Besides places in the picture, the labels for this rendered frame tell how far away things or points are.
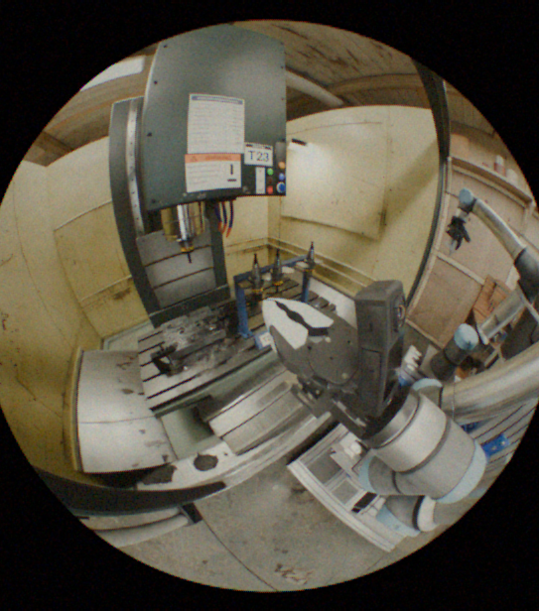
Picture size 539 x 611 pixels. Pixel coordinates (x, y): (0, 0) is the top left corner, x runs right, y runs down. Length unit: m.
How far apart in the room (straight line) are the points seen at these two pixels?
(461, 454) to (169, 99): 0.76
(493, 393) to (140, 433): 1.21
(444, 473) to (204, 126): 0.71
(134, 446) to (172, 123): 1.25
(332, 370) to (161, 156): 0.52
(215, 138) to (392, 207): 0.96
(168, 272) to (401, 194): 1.49
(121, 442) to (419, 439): 1.10
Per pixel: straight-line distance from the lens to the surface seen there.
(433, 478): 0.21
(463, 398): 0.32
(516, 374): 0.32
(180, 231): 0.62
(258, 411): 0.85
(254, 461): 0.75
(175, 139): 0.51
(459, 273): 2.82
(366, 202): 1.20
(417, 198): 1.13
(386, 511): 0.42
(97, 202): 1.58
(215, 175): 0.51
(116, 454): 1.09
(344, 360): 0.16
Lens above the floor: 1.55
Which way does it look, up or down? 37 degrees down
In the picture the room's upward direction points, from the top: straight up
